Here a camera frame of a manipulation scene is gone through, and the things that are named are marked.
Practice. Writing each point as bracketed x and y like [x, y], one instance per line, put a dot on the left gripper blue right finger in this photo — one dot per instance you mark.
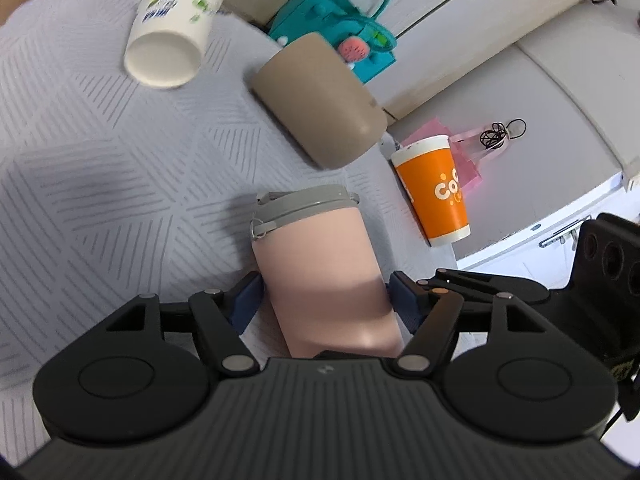
[431, 317]

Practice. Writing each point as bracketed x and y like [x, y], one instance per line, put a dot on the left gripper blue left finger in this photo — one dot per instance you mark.
[219, 319]

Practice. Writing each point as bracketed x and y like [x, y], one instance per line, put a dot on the pink tumbler grey lid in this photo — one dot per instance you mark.
[321, 274]

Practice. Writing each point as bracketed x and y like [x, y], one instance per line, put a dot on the orange coco paper cup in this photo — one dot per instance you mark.
[429, 176]

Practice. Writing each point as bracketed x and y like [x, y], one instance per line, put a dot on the white paper cup green print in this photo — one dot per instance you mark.
[168, 40]

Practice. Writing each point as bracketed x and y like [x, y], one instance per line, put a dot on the beige tumbler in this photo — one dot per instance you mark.
[324, 106]

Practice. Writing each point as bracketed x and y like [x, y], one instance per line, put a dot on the teal felt handbag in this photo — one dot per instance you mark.
[365, 45]

